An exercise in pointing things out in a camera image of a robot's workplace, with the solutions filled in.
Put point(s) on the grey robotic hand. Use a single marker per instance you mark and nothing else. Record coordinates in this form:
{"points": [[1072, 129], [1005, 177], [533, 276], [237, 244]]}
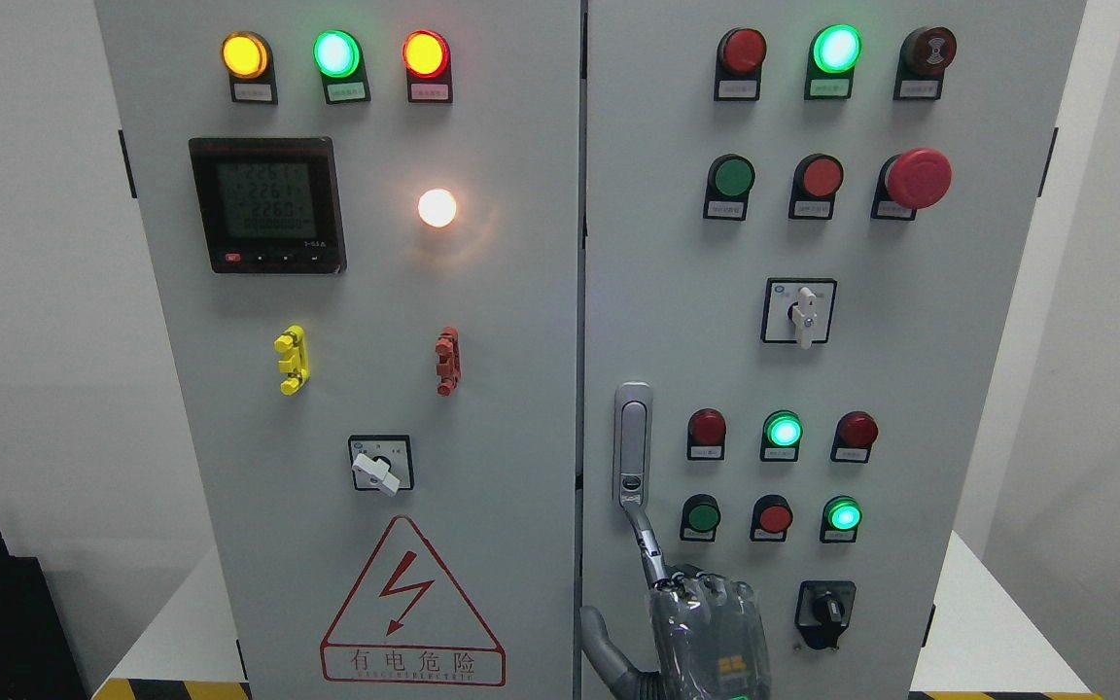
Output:
{"points": [[707, 628]]}

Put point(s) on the silver door handle lock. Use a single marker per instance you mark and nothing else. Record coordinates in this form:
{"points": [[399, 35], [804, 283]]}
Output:
{"points": [[631, 443]]}

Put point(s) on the grey right cabinet door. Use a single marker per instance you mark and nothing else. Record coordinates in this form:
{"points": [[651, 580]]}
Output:
{"points": [[676, 301]]}

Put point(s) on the grey cabinet door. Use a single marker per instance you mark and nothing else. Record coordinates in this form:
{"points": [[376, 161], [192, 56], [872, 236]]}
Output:
{"points": [[495, 463], [676, 301]]}

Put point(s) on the grey left cabinet door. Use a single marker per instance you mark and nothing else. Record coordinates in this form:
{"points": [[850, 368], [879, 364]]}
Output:
{"points": [[495, 463]]}

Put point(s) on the green indicator light left door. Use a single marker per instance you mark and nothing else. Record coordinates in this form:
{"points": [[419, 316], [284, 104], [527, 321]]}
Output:
{"points": [[341, 64]]}

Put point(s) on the green push button lower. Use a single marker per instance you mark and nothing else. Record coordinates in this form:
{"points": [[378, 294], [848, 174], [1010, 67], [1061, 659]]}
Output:
{"points": [[700, 519]]}

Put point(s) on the green push button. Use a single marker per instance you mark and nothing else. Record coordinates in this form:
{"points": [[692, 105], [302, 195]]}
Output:
{"points": [[700, 519], [728, 187]]}

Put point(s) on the red push button lower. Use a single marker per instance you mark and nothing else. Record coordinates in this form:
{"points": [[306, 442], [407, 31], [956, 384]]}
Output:
{"points": [[771, 519]]}

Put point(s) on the red push button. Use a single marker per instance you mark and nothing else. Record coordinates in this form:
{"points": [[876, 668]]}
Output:
{"points": [[771, 519], [815, 181]]}

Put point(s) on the green lit light lower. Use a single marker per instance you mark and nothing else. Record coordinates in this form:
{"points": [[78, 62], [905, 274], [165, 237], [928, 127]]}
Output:
{"points": [[840, 520]]}

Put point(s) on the green lit light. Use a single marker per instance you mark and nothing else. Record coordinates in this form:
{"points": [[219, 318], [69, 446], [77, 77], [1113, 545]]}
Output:
{"points": [[840, 520], [781, 435], [832, 59]]}

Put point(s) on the dark red light middle left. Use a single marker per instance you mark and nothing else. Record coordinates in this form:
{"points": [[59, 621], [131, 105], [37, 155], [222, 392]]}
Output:
{"points": [[706, 435]]}

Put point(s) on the dark red light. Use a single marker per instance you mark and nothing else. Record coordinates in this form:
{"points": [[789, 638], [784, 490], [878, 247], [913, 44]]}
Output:
{"points": [[854, 436], [706, 435]]}

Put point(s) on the green lit light middle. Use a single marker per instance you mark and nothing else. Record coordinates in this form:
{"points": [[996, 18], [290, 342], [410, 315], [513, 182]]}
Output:
{"points": [[781, 435]]}

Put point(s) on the dark red light middle right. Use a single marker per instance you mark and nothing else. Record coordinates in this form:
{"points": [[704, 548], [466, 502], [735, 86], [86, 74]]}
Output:
{"points": [[854, 436]]}

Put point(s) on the white table under cabinet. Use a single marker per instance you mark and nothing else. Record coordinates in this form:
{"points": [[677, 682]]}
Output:
{"points": [[980, 644]]}

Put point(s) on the red electric hazard sticker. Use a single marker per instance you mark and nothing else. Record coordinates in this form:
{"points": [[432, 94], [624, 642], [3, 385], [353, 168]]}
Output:
{"points": [[407, 620]]}

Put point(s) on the red terminal connector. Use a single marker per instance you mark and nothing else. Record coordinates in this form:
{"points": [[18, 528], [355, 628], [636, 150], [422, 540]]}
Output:
{"points": [[448, 366]]}

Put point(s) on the green push button upper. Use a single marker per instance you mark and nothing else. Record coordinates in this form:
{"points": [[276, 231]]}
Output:
{"points": [[728, 187]]}

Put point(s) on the red push button upper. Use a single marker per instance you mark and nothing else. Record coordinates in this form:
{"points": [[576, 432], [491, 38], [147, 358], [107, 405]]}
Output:
{"points": [[815, 181]]}

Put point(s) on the red emergency stop button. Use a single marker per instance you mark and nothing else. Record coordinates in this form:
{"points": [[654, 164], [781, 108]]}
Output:
{"points": [[910, 181]]}

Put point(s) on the white lit indicator light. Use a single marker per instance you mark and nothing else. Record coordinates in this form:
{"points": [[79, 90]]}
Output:
{"points": [[437, 207]]}

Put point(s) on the yellow terminal connector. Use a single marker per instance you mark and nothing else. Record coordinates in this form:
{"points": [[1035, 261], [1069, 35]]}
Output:
{"points": [[293, 359]]}

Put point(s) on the red indicator light top right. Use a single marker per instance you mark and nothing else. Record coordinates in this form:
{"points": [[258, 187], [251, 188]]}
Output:
{"points": [[739, 64]]}

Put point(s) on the green lit light top right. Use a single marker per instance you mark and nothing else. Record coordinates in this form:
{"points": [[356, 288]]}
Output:
{"points": [[832, 59]]}

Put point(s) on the black digital power meter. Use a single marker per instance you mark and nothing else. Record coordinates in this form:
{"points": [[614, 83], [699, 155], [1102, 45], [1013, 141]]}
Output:
{"points": [[269, 205]]}

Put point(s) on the red lit indicator light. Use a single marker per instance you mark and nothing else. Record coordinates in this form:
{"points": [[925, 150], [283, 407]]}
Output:
{"points": [[427, 59]]}

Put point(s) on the black box with antenna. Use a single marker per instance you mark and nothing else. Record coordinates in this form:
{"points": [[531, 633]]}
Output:
{"points": [[35, 659]]}

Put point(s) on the yellow indicator light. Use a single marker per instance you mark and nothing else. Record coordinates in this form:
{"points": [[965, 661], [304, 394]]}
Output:
{"points": [[249, 62]]}

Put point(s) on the black rotary knob switch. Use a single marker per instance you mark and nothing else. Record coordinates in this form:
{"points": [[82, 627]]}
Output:
{"points": [[824, 611]]}

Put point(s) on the white selector switch upper right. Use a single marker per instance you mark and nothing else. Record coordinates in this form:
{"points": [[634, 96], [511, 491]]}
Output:
{"points": [[798, 311]]}

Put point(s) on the white selector switch left door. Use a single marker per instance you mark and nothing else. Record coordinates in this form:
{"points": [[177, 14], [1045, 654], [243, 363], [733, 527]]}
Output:
{"points": [[381, 463]]}

